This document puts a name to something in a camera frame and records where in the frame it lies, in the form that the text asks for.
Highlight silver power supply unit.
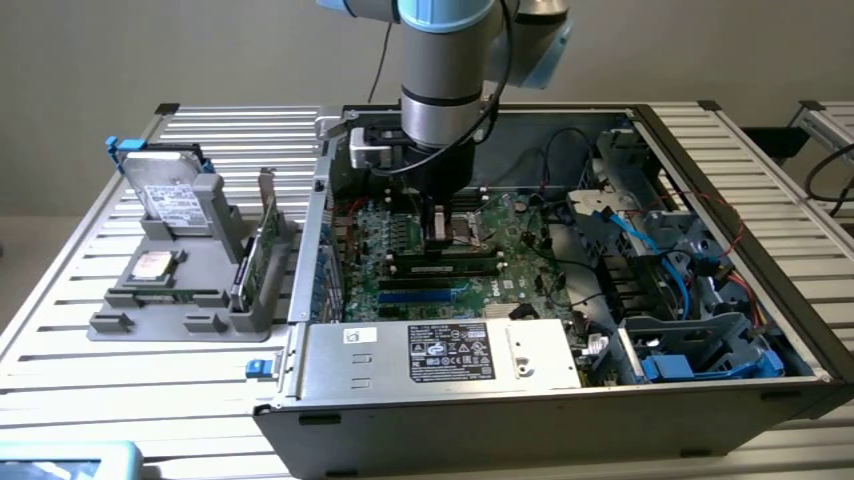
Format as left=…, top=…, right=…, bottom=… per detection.
left=294, top=318, right=583, bottom=402

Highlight black expansion slot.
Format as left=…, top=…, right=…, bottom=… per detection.
left=377, top=276, right=469, bottom=292

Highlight black open PC case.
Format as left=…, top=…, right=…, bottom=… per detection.
left=250, top=102, right=854, bottom=480

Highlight black looped wire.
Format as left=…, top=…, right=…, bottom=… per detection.
left=540, top=127, right=596, bottom=194

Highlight blue case latch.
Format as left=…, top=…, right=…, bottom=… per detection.
left=242, top=356, right=282, bottom=380

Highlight silver hard disk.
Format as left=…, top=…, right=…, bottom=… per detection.
left=122, top=151, right=208, bottom=227

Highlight silver drive cage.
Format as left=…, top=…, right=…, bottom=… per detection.
left=564, top=128, right=672, bottom=256

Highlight thick black cable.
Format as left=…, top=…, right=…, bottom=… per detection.
left=801, top=148, right=854, bottom=220

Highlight blue SATA wire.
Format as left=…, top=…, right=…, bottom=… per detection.
left=601, top=208, right=720, bottom=322

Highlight green RAM stick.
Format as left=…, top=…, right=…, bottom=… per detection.
left=130, top=289, right=221, bottom=304
left=391, top=264, right=500, bottom=277

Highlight CPU socket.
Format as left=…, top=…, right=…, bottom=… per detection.
left=425, top=206, right=487, bottom=247

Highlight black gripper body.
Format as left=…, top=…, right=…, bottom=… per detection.
left=397, top=141, right=477, bottom=204

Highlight grey disk bay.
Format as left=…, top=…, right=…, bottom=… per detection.
left=617, top=310, right=783, bottom=385

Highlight black RAM slot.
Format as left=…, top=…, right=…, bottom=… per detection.
left=389, top=251, right=501, bottom=266

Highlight thin black hanging cable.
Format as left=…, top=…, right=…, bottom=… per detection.
left=366, top=21, right=396, bottom=105

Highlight green graphics card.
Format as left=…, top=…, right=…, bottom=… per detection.
left=228, top=166, right=289, bottom=307

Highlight thin red wire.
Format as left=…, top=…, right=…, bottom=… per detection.
left=656, top=177, right=747, bottom=262

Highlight green Dell motherboard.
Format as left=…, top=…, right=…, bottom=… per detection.
left=330, top=187, right=576, bottom=322

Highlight blue disk caddy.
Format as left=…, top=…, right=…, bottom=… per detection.
left=104, top=136, right=216, bottom=177

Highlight grey parts rack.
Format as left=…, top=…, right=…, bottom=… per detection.
left=85, top=172, right=302, bottom=344

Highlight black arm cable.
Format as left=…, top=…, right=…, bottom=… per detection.
left=369, top=0, right=520, bottom=177

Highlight aluminium slat side table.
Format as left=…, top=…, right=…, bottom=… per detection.
left=788, top=99, right=854, bottom=151

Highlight blue expansion slot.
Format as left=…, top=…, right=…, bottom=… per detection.
left=376, top=290, right=469, bottom=305

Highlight silver CPU chip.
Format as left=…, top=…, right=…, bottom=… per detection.
left=128, top=250, right=178, bottom=282

